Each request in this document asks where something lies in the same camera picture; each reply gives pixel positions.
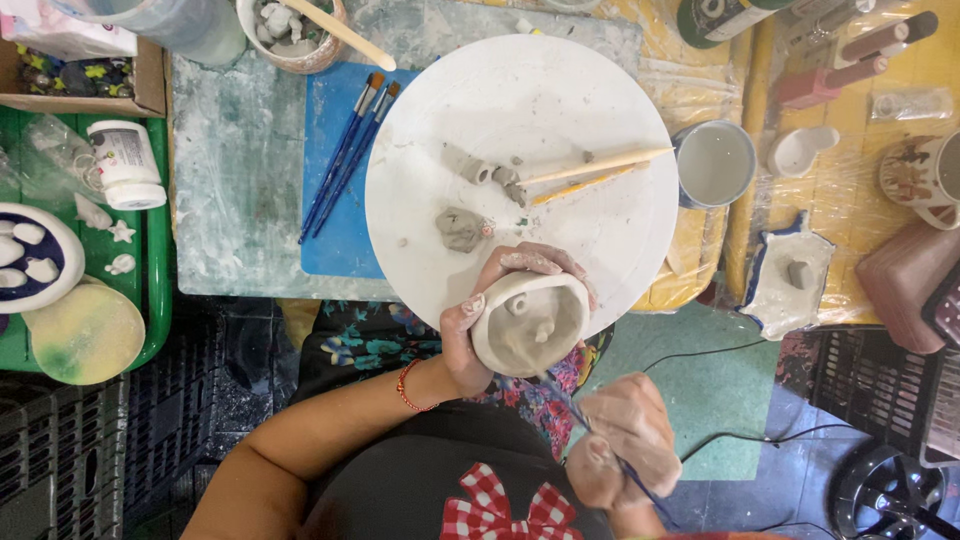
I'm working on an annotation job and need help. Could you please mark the person's right hand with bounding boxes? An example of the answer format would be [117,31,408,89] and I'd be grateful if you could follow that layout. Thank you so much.
[564,372,684,513]

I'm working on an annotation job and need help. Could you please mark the person's left hand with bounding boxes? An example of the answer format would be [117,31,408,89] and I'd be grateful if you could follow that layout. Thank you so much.
[438,241,599,402]

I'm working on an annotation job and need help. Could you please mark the thin blue paintbrush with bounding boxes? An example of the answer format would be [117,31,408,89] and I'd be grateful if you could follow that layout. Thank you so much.
[536,371,681,530]

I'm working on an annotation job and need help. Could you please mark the grey clay bowl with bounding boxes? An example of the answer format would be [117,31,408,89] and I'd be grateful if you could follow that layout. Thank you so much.
[470,270,592,378]

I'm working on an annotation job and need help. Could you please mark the blue edged clay tray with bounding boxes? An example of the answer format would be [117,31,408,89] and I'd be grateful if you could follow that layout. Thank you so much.
[735,211,837,342]

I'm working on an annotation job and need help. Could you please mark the black shirt with gingham bow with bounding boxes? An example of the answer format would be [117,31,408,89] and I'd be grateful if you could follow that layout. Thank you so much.
[300,401,616,540]

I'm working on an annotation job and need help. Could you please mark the yellow modelling tool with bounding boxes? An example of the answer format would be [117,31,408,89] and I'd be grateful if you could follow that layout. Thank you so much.
[529,161,652,207]

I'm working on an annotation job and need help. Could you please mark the black plastic crate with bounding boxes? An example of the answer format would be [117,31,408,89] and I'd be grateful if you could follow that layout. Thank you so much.
[813,326,960,470]

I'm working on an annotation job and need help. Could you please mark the grey clay lump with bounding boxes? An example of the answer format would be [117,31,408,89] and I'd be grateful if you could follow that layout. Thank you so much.
[435,207,492,255]

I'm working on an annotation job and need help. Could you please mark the pale wooden modelling stick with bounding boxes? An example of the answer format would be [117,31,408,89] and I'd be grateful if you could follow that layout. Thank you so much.
[516,146,675,188]

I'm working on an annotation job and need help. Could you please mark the small grey clay pieces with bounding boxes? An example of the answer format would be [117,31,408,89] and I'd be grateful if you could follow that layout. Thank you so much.
[491,165,528,209]

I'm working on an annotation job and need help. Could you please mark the black chrome fan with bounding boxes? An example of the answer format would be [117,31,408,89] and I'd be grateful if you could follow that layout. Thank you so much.
[828,442,960,540]

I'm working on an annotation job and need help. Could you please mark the blue rimmed water cup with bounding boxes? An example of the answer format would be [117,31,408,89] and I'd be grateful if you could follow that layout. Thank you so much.
[671,120,759,210]

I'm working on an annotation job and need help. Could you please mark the floral apron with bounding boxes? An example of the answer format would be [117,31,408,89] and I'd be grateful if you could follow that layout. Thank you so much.
[292,300,616,459]

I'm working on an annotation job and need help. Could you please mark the hollow grey clay tube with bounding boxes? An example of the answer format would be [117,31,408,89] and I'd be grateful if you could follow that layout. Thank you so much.
[441,142,495,187]

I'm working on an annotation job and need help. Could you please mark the reddish brown box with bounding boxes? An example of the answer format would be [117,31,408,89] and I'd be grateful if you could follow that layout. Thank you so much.
[855,221,960,355]

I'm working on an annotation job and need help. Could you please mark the clear plastic table cover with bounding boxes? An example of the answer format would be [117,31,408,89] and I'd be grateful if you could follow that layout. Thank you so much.
[633,0,960,325]

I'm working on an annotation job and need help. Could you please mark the small white ceramic dish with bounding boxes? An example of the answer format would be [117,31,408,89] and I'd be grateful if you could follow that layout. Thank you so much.
[767,126,841,180]

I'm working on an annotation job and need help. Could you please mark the blue plastic mat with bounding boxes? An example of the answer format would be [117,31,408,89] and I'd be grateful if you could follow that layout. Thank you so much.
[300,61,421,280]

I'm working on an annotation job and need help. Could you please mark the white round turntable board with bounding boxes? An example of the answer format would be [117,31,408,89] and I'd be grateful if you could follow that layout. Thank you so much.
[364,33,681,339]

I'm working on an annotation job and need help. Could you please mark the dark dotted phone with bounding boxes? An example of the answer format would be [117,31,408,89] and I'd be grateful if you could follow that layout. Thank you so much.
[921,262,960,348]

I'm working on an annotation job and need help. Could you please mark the brown patterned mug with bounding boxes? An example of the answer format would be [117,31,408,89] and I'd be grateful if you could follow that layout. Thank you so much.
[879,131,960,231]

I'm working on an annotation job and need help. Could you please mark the pink bottle with brown cap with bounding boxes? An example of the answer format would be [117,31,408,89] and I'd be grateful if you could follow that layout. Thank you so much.
[776,56,890,110]

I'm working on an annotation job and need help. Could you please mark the dark green bottle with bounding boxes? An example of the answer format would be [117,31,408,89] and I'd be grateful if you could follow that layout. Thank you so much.
[676,0,796,51]

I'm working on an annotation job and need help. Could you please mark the small clear plastic container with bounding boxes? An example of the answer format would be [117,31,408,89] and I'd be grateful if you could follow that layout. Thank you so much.
[870,86,955,123]

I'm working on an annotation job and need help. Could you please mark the grey stained work board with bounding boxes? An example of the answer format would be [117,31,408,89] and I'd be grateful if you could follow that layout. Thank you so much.
[171,0,646,301]

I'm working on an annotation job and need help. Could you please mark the long wooden stick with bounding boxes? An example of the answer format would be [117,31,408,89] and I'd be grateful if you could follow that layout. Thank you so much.
[279,0,398,73]

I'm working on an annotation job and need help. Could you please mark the green plastic tray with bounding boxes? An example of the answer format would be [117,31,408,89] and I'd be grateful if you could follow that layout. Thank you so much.
[0,105,174,374]

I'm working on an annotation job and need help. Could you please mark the round tub of clay scraps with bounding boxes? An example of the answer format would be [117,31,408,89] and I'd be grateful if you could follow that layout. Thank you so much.
[235,0,350,75]

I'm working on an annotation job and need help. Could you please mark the yellow green round disc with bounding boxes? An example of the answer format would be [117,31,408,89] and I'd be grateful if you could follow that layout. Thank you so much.
[22,276,147,387]

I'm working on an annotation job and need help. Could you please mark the black plastic crates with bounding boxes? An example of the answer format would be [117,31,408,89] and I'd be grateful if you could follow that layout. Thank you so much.
[0,300,226,540]

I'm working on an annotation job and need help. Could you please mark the white labelled jar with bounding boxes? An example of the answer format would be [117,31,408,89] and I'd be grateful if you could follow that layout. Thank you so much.
[86,120,168,212]

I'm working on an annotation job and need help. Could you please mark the blue and white ceramic plate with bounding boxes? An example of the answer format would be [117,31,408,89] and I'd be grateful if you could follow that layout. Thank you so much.
[0,202,87,315]

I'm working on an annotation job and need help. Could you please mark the large clear plastic container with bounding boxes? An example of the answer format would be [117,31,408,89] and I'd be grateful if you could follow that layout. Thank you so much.
[48,0,249,67]

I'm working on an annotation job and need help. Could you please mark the clear plastic bag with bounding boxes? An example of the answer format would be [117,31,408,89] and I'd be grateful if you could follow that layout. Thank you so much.
[0,114,106,211]

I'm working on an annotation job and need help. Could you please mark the cardboard box of trinkets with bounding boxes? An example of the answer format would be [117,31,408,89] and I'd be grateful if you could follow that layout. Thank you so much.
[0,37,168,119]

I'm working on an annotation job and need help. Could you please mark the white tissue packet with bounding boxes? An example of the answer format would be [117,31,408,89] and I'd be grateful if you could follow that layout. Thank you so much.
[0,0,138,63]

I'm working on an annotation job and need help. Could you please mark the black cable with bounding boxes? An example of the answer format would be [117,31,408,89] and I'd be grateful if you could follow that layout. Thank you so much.
[641,337,856,464]

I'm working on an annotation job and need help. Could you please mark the red bead bracelet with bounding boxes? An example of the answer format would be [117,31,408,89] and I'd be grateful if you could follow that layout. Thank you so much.
[396,358,441,413]

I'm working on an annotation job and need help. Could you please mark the blue handled flat paintbrush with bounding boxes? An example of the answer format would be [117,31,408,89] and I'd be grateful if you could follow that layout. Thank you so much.
[310,79,402,240]
[297,71,387,246]

